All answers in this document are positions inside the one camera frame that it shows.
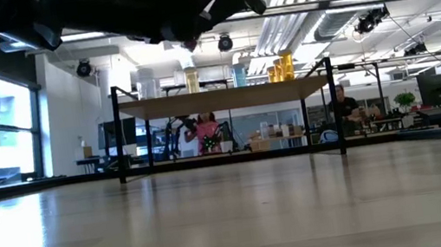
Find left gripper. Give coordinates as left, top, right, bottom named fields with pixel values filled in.
left=52, top=0, right=168, bottom=60

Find pale yellow pill bottle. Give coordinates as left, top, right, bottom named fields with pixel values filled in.
left=183, top=66, right=202, bottom=96

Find blue pill bottle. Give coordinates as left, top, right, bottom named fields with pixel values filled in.
left=230, top=62, right=250, bottom=89

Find black round ceiling speaker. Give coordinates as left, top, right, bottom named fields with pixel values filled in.
left=215, top=32, right=236, bottom=54
left=74, top=58, right=94, bottom=79

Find black monitor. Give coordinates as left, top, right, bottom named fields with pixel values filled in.
left=416, top=71, right=441, bottom=111
left=94, top=116, right=140, bottom=151

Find person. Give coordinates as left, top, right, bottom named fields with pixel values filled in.
left=326, top=81, right=366, bottom=139
left=181, top=111, right=225, bottom=157

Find small robot green lights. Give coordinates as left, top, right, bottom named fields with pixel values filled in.
left=198, top=120, right=237, bottom=156

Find cardboard box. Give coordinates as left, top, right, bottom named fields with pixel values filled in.
left=75, top=145, right=94, bottom=161

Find brown cardboard boxes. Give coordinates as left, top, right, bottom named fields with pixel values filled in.
left=246, top=129, right=272, bottom=153

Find white blue ball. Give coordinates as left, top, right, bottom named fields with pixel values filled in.
left=317, top=128, right=340, bottom=145

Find green potted plant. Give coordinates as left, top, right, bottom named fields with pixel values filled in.
left=392, top=89, right=420, bottom=129

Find wooden shelf black frame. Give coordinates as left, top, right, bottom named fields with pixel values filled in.
left=105, top=54, right=347, bottom=188

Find black aluminium rig frame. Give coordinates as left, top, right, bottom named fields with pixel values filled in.
left=0, top=119, right=441, bottom=209

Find black ceiling camera rig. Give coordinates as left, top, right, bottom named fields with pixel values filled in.
left=351, top=3, right=393, bottom=36

